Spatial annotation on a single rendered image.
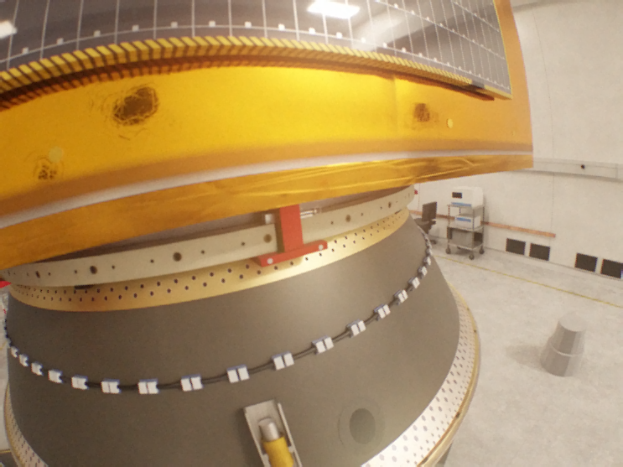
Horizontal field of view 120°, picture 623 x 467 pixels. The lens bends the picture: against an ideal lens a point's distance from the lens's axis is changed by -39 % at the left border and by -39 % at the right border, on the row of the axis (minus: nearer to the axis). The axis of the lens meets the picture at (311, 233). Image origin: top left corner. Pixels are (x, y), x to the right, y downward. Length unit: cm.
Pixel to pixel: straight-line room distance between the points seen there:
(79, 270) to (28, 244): 19
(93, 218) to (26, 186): 9
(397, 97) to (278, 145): 23
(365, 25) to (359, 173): 22
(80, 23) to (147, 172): 18
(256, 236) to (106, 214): 24
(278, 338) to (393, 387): 28
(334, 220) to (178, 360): 37
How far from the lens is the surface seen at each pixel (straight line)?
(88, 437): 70
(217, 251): 47
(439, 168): 59
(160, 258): 48
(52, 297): 70
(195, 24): 34
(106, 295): 58
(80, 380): 64
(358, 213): 59
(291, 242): 49
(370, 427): 65
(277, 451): 53
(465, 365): 96
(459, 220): 528
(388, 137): 49
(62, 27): 36
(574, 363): 297
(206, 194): 35
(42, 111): 38
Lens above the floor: 181
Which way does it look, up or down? 14 degrees down
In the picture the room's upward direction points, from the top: 6 degrees counter-clockwise
